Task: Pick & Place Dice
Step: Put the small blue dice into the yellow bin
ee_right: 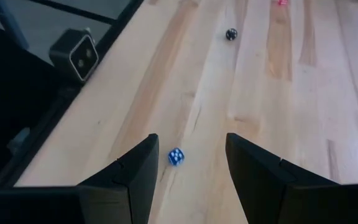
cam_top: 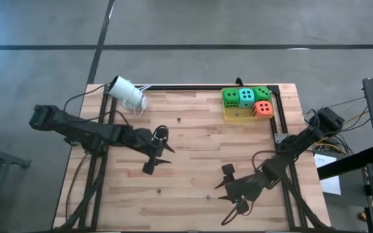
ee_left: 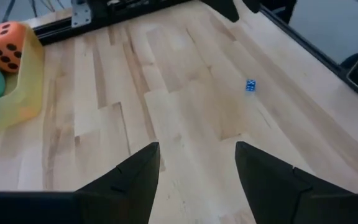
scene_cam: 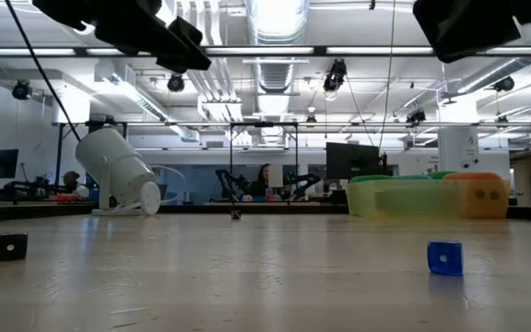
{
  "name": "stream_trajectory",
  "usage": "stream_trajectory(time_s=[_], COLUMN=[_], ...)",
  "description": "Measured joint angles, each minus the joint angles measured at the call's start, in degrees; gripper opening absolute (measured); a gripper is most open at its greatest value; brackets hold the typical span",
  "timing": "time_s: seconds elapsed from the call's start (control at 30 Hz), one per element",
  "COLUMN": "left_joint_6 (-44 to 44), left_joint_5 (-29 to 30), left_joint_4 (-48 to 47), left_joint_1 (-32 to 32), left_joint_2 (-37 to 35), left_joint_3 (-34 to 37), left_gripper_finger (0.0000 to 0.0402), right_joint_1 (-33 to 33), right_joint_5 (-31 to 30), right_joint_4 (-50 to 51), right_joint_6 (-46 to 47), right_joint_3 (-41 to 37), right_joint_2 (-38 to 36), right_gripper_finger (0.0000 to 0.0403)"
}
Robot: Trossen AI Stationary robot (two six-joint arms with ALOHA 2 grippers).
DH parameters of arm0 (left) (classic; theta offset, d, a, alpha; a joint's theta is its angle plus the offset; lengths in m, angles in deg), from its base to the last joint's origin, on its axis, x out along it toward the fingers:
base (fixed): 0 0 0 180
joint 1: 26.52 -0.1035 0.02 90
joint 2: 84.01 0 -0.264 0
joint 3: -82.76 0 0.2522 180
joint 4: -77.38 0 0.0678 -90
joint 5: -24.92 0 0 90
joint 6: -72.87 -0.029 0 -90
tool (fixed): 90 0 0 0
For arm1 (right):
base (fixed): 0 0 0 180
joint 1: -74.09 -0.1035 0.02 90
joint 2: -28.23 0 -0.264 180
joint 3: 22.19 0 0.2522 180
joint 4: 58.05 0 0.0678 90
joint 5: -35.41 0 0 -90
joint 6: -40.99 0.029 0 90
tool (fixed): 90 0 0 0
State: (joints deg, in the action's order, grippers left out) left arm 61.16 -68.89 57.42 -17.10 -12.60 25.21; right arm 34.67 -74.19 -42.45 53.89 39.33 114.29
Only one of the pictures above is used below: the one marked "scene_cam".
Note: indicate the orange foam die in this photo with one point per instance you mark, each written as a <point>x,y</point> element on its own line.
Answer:
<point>473,176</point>

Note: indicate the teal foam die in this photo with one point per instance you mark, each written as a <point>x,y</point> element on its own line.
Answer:
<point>410,177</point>

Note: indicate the yellow translucent plastic bin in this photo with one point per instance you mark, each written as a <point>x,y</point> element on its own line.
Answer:
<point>408,200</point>

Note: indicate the small blue die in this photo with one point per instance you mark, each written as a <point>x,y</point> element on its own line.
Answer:
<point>445,258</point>

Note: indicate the black background robot arm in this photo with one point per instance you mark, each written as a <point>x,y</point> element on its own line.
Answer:
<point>304,182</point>
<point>228,182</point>

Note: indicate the white building column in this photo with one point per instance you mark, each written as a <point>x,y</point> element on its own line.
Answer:
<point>459,147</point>

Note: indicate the black overhead beam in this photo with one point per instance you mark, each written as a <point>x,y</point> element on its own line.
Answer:
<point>321,50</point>

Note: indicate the person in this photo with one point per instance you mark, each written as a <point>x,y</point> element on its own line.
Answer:
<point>263,177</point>
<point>71,179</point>

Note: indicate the black computer monitor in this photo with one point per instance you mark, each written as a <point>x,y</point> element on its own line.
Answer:
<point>350,161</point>
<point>3,163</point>

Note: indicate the white rectangular panel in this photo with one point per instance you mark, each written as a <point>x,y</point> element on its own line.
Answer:
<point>275,176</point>

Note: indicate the small black die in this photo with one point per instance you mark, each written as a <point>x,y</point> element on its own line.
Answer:
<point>11,247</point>
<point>236,215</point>

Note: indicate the white cylindrical camera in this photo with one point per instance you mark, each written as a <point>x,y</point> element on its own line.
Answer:
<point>118,170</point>

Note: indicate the silver ceiling air duct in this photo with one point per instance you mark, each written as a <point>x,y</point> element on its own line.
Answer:
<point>277,37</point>

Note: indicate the black background rig frame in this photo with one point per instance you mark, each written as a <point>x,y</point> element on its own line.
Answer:
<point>265,124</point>

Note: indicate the black aluminium table frame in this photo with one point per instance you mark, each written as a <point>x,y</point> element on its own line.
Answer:
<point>30,212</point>

